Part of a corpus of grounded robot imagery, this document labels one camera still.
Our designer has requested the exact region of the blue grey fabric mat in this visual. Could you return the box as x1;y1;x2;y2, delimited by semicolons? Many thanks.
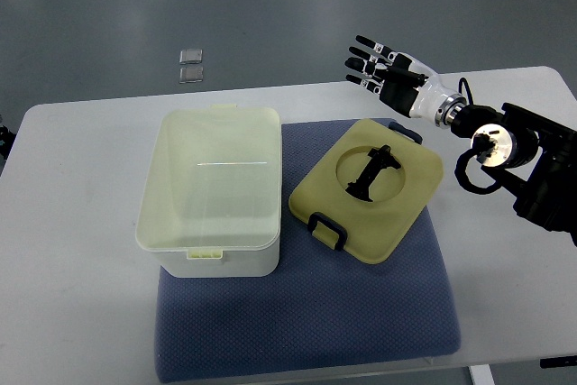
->
153;117;463;384

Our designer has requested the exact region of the yellow box lid black handle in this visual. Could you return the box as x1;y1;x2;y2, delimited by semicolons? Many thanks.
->
288;119;444;264

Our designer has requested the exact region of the white storage box base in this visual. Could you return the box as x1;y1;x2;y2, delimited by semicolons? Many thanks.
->
135;105;282;278

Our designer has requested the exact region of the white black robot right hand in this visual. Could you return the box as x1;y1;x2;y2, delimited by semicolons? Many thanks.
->
345;35;468;128

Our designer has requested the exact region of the black table bracket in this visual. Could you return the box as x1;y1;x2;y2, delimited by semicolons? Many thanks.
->
539;355;577;369

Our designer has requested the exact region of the white table leg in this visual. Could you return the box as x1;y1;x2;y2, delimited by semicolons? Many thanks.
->
468;364;496;385

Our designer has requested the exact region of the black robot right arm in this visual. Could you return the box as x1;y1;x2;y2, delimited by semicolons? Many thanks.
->
447;78;576;240

